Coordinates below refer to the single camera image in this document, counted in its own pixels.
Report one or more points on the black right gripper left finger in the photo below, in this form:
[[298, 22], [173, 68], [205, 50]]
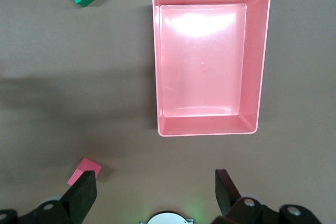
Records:
[[81, 197]]

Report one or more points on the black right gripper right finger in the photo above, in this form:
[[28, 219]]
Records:
[[227, 195]]

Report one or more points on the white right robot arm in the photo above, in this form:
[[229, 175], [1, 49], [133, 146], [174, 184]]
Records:
[[168, 218]]

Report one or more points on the pink foam cube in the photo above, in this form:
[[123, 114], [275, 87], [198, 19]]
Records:
[[86, 165]]

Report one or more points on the brown table mat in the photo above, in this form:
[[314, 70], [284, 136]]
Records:
[[52, 77]]

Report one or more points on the pink plastic bin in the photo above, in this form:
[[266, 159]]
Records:
[[202, 64]]

